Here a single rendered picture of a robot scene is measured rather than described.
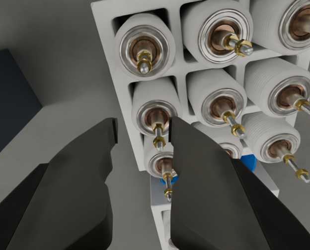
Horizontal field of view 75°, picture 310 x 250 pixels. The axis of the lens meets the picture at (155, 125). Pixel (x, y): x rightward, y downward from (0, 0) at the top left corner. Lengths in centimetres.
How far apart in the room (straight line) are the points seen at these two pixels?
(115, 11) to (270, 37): 25
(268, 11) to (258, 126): 22
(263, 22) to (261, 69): 9
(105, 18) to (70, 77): 28
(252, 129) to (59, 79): 52
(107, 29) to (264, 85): 29
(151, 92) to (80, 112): 36
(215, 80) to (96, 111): 41
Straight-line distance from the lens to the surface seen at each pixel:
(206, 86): 37
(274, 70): 42
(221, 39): 31
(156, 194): 69
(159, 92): 35
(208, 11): 33
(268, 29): 37
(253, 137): 48
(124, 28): 32
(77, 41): 60
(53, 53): 63
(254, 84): 43
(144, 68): 24
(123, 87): 42
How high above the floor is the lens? 57
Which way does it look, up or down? 58 degrees down
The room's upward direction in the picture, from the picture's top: 176 degrees clockwise
